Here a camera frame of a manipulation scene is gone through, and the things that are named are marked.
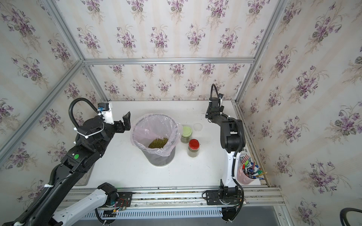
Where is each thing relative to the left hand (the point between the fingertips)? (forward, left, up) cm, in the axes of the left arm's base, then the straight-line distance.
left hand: (119, 113), depth 64 cm
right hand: (+30, -59, -25) cm, 71 cm away
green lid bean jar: (+6, -33, -25) cm, 42 cm away
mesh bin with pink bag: (+3, -11, -16) cm, 19 cm away
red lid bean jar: (-5, -36, -24) cm, 44 cm away
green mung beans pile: (+2, -14, -33) cm, 36 cm away
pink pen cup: (-18, -65, -26) cm, 72 cm away
